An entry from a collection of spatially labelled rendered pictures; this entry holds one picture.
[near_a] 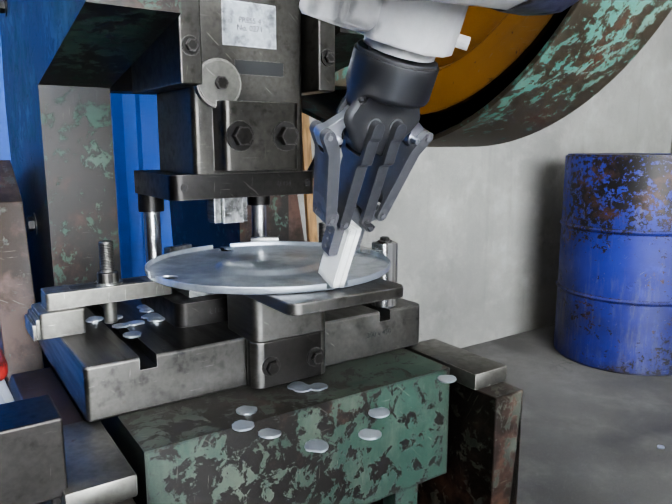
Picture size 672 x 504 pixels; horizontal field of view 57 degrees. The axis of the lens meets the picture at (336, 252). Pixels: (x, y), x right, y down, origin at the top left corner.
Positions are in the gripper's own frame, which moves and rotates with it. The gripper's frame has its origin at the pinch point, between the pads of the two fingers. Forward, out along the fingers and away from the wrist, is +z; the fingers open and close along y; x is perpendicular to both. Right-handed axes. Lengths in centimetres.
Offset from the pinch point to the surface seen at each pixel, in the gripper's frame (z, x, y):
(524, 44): -19.4, 13.9, 33.2
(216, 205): 8.4, 24.6, -1.2
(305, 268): 6.8, 6.6, 1.7
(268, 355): 15.9, 3.3, -2.8
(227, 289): 5.2, 3.0, -10.0
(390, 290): 2.7, -4.1, 4.7
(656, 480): 85, -9, 130
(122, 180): 58, 125, 21
